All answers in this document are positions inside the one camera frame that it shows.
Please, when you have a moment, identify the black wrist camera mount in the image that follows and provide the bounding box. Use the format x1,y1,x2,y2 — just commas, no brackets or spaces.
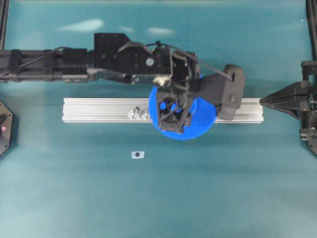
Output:
191,64,246,120

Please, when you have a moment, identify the large blue gear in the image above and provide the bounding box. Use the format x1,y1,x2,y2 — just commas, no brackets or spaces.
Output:
148,74,217,141

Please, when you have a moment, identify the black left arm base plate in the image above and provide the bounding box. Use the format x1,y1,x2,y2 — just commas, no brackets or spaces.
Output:
0,101,14,156

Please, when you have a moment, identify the small silver t-nut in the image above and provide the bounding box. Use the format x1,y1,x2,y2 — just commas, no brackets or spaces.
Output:
131,151,145,159

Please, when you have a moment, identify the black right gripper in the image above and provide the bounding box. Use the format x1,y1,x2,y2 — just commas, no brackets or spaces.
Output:
260,60,317,155

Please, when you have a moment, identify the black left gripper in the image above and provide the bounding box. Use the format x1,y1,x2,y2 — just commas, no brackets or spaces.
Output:
155,50,200,133

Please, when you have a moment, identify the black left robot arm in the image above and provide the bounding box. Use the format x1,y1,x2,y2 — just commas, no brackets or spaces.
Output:
0,33,200,133

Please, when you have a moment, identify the silver aluminium extrusion rail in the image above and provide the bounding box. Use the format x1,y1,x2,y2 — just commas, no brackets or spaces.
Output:
62,98,264,124

